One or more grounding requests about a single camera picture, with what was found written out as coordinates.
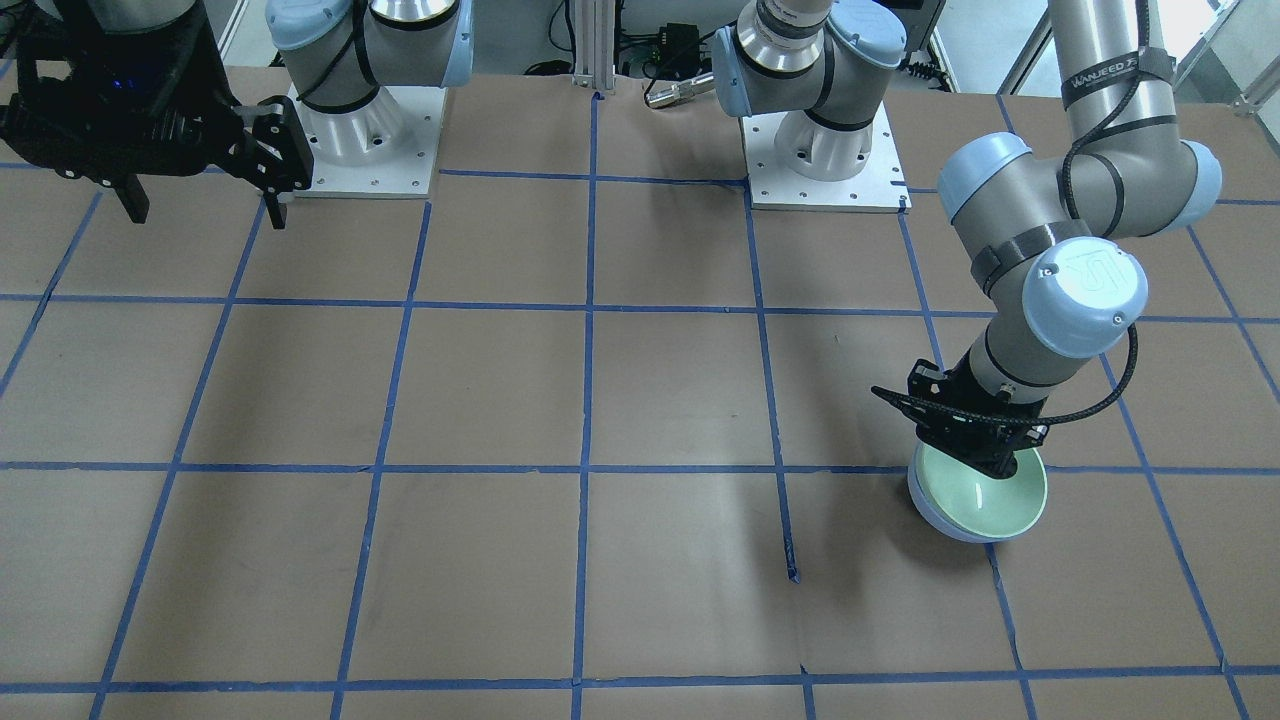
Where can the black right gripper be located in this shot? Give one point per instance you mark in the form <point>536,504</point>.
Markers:
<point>268,152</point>

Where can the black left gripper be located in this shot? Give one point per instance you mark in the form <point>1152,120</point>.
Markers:
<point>973,397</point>

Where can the green bowl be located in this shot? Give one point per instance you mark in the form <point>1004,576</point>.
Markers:
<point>962,492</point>

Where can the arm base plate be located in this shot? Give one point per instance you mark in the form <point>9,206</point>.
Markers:
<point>825,185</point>
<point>384,150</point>

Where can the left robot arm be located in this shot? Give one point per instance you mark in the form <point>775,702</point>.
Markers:
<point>1041,233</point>

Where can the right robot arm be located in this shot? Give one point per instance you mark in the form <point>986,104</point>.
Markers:
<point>339,53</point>

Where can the aluminium frame post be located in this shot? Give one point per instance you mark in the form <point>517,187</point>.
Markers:
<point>595,25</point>

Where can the silver metal cylinder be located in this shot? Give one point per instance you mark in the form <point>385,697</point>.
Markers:
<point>680,91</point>

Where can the blue bowl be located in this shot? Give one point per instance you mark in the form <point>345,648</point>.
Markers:
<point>992,526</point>

